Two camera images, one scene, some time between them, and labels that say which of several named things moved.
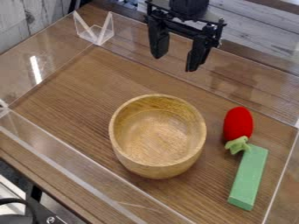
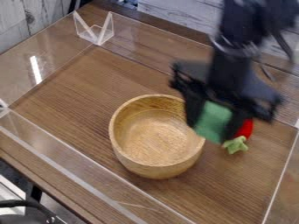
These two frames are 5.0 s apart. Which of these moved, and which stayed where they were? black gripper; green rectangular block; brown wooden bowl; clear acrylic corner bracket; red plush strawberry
Moved: green rectangular block; black gripper
Stayed: clear acrylic corner bracket; red plush strawberry; brown wooden bowl
